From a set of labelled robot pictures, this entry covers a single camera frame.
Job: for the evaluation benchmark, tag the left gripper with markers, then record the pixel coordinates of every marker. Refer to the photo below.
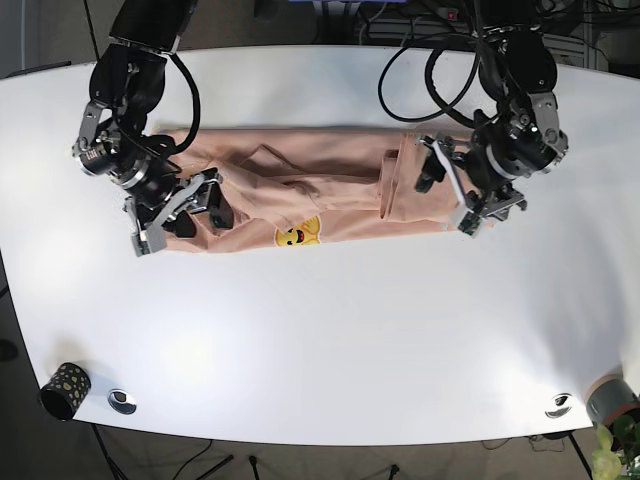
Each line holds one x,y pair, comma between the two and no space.
483,196

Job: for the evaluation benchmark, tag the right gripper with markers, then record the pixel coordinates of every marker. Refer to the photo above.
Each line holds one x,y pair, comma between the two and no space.
159,205

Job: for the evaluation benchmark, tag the salmon pink T-shirt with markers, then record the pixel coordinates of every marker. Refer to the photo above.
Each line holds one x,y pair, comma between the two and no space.
290,188

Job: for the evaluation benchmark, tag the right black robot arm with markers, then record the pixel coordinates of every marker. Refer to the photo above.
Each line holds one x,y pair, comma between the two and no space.
127,83

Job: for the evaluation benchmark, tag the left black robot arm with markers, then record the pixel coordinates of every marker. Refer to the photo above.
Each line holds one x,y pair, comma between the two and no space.
509,105

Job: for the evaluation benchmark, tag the black gold-dotted cup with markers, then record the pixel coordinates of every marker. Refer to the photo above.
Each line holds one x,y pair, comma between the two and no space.
63,394

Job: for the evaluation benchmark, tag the grey plant pot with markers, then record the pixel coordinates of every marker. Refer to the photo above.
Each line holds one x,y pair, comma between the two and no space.
611,397

